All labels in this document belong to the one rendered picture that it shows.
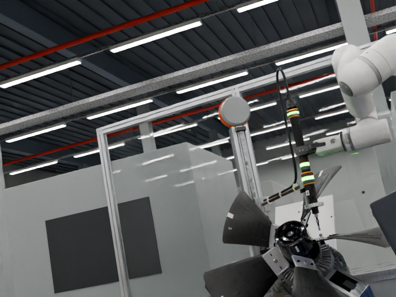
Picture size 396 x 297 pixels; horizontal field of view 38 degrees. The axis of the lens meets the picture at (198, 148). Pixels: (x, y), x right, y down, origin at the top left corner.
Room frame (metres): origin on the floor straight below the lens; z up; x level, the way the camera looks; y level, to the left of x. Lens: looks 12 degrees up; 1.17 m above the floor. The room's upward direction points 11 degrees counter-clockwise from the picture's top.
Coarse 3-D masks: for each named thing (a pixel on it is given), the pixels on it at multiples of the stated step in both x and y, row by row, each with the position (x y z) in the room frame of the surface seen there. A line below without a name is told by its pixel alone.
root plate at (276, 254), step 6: (270, 252) 2.09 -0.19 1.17; (276, 252) 2.09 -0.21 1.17; (264, 258) 2.09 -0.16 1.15; (270, 258) 2.09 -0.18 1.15; (276, 258) 2.09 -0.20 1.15; (282, 258) 2.09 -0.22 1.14; (270, 264) 2.09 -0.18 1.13; (276, 264) 2.09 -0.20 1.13; (282, 264) 2.09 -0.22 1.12; (288, 264) 2.09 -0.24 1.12; (276, 270) 2.09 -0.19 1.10; (282, 270) 2.09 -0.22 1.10
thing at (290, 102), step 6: (288, 96) 2.05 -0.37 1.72; (288, 102) 2.05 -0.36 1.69; (294, 102) 2.05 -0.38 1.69; (288, 108) 2.08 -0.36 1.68; (306, 186) 2.05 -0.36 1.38; (312, 186) 2.05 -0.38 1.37; (306, 192) 2.05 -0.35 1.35; (312, 192) 2.04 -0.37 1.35; (312, 198) 2.05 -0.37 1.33; (312, 210) 2.06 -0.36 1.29
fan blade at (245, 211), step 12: (240, 192) 2.29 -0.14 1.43; (240, 204) 2.27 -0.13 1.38; (252, 204) 2.23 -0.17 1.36; (240, 216) 2.27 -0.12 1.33; (252, 216) 2.22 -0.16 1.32; (264, 216) 2.18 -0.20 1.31; (240, 228) 2.27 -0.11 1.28; (252, 228) 2.22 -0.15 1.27; (264, 228) 2.18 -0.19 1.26; (228, 240) 2.31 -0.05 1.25; (240, 240) 2.28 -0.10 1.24; (252, 240) 2.24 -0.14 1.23; (264, 240) 2.19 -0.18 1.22
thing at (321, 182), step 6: (330, 168) 2.19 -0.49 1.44; (336, 168) 2.15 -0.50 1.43; (318, 174) 2.25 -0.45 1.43; (324, 174) 2.20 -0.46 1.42; (330, 174) 2.15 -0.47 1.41; (318, 180) 2.21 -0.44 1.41; (324, 180) 2.16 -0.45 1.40; (330, 180) 2.12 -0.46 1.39; (318, 186) 2.17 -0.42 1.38; (324, 186) 2.12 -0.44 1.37; (318, 192) 2.14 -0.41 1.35; (306, 210) 2.13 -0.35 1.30
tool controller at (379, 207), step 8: (392, 192) 1.17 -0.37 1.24; (376, 200) 1.18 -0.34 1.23; (384, 200) 1.17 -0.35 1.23; (392, 200) 1.17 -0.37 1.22; (376, 208) 1.18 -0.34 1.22; (384, 208) 1.17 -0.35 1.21; (392, 208) 1.17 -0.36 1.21; (376, 216) 1.18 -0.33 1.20; (384, 216) 1.17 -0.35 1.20; (392, 216) 1.17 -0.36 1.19; (384, 224) 1.18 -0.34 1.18; (392, 224) 1.17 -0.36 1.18; (384, 232) 1.18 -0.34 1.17; (392, 232) 1.17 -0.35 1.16; (392, 240) 1.17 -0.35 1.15; (392, 248) 1.19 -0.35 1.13
